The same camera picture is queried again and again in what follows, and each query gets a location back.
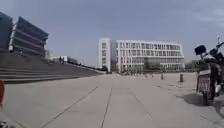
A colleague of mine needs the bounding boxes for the white many-windowed building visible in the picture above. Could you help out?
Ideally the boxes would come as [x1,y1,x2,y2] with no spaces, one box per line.
[97,37,185,74]

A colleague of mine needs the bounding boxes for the grey concrete slab pavement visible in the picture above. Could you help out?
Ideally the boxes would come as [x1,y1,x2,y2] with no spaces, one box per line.
[0,72,224,128]

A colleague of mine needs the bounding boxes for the low white building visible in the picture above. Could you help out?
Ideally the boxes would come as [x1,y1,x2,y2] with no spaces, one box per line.
[49,55,80,65]

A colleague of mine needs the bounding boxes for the group of people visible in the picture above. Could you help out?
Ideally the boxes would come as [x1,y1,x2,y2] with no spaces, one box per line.
[58,56,65,65]

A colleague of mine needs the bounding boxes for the dark wide stone steps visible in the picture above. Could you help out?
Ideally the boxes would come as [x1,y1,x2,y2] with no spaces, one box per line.
[0,49,105,85]

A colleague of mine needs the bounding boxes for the dark glass building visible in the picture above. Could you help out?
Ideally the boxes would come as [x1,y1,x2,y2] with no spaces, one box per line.
[0,11,50,59]

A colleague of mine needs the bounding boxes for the parked motor scooter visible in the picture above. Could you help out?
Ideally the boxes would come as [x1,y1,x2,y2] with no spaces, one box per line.
[194,36,224,107]

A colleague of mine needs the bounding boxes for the robot's own part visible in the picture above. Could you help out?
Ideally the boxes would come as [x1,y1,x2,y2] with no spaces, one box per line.
[0,79,6,105]

